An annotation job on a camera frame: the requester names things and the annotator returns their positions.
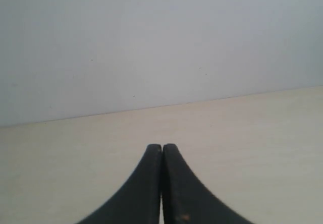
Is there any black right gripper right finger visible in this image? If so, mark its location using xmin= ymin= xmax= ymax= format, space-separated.
xmin=161 ymin=144 xmax=250 ymax=224

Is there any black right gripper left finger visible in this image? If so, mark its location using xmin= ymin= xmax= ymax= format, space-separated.
xmin=79 ymin=144 xmax=162 ymax=224

